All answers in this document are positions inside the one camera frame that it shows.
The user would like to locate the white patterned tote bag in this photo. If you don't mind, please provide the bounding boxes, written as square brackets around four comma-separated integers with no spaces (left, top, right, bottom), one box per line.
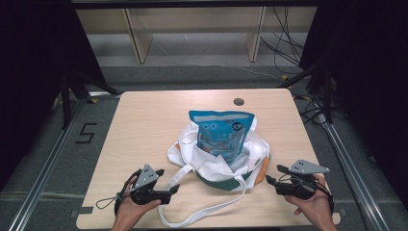
[157,115,272,229]

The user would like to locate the black floor cables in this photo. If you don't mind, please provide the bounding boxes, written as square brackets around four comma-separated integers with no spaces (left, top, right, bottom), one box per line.
[293,90,345,127]

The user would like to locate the light wooden shelf unit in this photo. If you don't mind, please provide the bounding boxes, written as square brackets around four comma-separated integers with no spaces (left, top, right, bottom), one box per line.
[76,5,319,64]

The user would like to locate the grey cord loop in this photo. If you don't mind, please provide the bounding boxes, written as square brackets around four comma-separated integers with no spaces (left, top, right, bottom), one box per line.
[95,192,131,211]

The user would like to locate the black wrist strap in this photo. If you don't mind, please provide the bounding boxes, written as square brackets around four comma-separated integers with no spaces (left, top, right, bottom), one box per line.
[316,179,336,215]
[114,168,142,217]

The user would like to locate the blue snack packet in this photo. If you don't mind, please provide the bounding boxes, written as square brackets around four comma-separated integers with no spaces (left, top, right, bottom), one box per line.
[188,109,256,167]

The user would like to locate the aluminium floor rail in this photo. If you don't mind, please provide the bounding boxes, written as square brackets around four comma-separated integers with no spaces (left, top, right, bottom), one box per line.
[7,90,123,231]
[316,114,392,231]

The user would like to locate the person's right hand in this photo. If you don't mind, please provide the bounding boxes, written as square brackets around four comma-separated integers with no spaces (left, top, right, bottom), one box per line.
[284,172,336,226]

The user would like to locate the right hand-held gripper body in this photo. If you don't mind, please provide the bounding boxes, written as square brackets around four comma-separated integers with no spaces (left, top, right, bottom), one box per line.
[273,159,331,201]

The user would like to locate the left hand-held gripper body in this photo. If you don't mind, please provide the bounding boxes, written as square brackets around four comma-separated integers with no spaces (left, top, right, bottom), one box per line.
[129,164,173,206]

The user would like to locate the black cable bundle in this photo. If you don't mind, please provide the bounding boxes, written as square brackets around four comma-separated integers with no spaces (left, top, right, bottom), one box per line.
[259,6,306,76]

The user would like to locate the person's left hand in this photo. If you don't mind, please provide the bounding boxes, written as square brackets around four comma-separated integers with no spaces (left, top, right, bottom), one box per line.
[112,176,163,227]

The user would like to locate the black tripod stand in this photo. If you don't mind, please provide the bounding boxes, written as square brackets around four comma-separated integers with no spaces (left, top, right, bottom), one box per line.
[276,52,335,125]
[59,68,121,130]

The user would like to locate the grey tape piece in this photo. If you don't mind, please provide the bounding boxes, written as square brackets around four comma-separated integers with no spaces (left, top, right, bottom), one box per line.
[69,206,94,219]

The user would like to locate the black curtain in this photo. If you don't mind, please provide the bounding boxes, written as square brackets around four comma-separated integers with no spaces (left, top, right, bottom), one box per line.
[0,0,109,192]
[297,0,408,203]

